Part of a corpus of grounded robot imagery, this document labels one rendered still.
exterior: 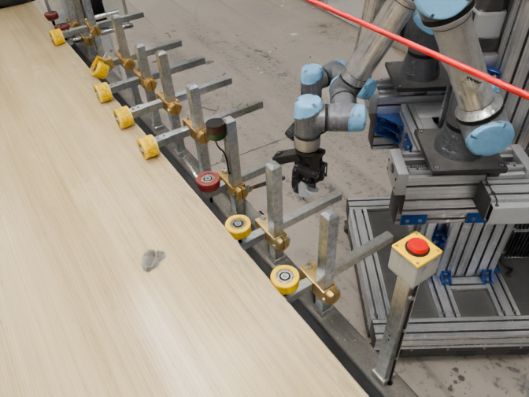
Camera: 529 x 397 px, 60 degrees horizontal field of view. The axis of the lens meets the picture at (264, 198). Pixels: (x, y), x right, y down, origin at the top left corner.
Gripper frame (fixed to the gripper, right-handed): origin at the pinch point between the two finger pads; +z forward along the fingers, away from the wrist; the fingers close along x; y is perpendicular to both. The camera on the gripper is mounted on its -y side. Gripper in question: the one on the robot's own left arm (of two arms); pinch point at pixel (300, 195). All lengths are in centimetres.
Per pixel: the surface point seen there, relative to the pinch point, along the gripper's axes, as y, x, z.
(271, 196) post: -2.5, -12.1, -7.7
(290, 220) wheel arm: -2.7, -2.1, 10.7
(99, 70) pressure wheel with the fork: -124, 23, -2
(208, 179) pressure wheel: -32.6, -7.5, 2.2
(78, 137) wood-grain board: -94, -15, 3
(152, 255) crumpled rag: -23.6, -43.2, 1.7
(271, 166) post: -2.6, -11.3, -18.3
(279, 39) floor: -194, 275, 93
